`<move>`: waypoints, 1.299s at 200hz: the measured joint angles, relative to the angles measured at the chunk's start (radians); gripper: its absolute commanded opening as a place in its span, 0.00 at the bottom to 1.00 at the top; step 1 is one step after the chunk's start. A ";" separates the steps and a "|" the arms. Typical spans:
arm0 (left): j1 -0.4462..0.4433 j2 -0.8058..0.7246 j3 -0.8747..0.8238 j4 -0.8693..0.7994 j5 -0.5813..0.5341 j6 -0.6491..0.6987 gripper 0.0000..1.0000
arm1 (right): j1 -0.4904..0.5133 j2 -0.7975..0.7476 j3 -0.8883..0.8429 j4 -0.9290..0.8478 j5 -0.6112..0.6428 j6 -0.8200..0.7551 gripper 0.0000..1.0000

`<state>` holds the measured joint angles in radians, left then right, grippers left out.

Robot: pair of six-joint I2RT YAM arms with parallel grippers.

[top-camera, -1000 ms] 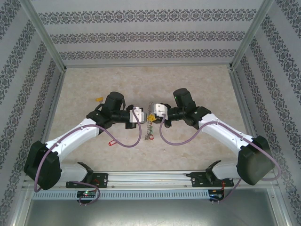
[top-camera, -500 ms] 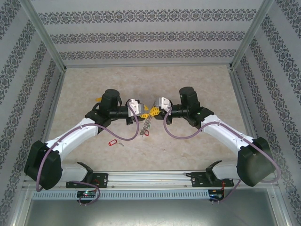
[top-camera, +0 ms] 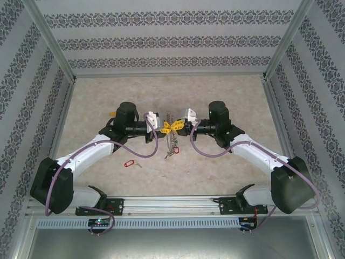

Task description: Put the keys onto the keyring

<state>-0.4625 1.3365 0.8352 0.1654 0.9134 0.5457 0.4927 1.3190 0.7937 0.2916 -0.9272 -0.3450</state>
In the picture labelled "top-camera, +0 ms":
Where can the metal key plate with rings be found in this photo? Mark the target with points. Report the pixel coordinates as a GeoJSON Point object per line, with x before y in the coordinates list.
{"type": "Point", "coordinates": [169, 143]}

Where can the red key tag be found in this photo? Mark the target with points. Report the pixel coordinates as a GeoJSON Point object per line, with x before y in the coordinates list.
{"type": "Point", "coordinates": [129, 163]}
{"type": "Point", "coordinates": [175, 151]}

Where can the silver key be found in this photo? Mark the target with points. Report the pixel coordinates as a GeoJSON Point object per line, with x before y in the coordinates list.
{"type": "Point", "coordinates": [138, 164]}

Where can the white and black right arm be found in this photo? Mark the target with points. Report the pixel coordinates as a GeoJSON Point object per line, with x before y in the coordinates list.
{"type": "Point", "coordinates": [256, 156]}

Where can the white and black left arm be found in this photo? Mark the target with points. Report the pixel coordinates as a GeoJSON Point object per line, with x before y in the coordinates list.
{"type": "Point", "coordinates": [89, 153]}

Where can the small circuit board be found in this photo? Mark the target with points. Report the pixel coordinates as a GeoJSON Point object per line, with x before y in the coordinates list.
{"type": "Point", "coordinates": [246, 225]}
{"type": "Point", "coordinates": [99, 222]}

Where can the grey metal sheet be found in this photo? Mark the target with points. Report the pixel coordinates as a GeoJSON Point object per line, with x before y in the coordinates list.
{"type": "Point", "coordinates": [172, 245]}

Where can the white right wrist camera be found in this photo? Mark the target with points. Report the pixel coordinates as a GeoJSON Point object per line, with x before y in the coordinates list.
{"type": "Point", "coordinates": [190, 116]}

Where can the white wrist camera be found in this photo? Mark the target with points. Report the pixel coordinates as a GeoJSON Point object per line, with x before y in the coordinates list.
{"type": "Point", "coordinates": [154, 121]}
{"type": "Point", "coordinates": [190, 116]}

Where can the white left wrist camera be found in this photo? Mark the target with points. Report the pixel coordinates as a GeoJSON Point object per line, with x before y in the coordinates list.
{"type": "Point", "coordinates": [154, 121]}

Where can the aluminium rear frame rail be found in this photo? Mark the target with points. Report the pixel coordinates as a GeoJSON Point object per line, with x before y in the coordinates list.
{"type": "Point", "coordinates": [188, 74]}

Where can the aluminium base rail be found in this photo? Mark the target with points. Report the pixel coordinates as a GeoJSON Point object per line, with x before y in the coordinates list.
{"type": "Point", "coordinates": [172, 205]}

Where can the black mount plate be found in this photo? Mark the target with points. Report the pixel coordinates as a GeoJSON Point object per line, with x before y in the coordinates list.
{"type": "Point", "coordinates": [117, 207]}
{"type": "Point", "coordinates": [226, 206]}

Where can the aluminium frame post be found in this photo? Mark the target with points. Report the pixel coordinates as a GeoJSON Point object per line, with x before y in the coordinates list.
{"type": "Point", "coordinates": [48, 35]}
{"type": "Point", "coordinates": [288, 35]}

